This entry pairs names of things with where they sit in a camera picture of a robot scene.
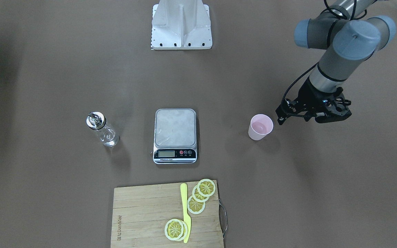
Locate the lemon slice front pair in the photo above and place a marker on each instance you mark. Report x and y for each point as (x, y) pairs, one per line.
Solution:
(176, 230)

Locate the digital kitchen scale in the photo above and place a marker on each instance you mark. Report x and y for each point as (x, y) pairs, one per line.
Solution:
(175, 136)

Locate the lemon slice middle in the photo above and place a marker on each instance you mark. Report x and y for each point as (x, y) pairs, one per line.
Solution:
(197, 196)

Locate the lemon slice lower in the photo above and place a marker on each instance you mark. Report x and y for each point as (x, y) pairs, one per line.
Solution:
(195, 207)

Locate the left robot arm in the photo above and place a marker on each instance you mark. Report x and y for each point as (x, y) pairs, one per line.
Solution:
(348, 41)

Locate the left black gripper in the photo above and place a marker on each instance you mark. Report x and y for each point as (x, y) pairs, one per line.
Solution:
(307, 96)

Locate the glass sauce bottle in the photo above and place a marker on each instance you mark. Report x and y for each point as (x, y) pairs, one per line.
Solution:
(98, 123)

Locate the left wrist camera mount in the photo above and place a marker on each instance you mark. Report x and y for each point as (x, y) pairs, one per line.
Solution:
(287, 109)

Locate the white camera mast base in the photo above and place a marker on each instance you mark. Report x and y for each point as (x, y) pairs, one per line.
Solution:
(181, 25)

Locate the pink plastic cup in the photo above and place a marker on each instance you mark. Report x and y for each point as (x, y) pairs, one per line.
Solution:
(260, 126)

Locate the bamboo cutting board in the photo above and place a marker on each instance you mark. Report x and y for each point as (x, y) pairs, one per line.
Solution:
(140, 213)

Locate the yellow plastic knife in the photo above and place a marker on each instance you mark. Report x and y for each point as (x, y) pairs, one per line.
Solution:
(186, 218)

